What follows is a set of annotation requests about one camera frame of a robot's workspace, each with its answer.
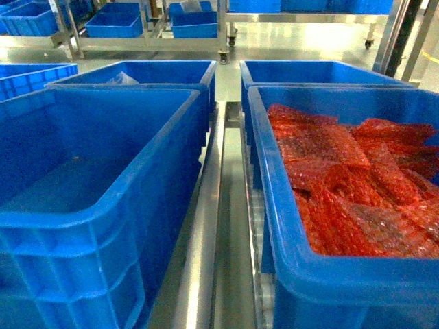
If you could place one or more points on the clear plastic bag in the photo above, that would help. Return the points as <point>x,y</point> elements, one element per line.
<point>122,78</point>

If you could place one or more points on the stainless steel shelf rack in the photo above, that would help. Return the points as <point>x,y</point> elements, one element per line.
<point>214,279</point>

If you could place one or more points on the blue bin far left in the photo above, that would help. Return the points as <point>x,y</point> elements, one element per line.
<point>21,79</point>

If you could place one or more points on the far steel rack on casters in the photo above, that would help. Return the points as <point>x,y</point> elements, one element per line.
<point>149,41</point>

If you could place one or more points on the blue bin rear left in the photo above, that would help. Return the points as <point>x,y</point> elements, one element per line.
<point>153,74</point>

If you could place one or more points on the blue bin rear right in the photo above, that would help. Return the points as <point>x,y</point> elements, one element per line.
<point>301,72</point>

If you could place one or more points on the blue bin on far rack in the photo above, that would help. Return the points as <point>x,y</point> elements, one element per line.
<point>193,25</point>
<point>116,20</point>

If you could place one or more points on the red bubble wrap bags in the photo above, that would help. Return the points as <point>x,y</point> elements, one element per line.
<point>361,190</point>

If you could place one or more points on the empty blue bin front left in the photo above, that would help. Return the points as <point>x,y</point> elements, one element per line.
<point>95,185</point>

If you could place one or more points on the blue bin with red wrap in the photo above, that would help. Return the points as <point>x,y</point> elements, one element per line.
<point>314,291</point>

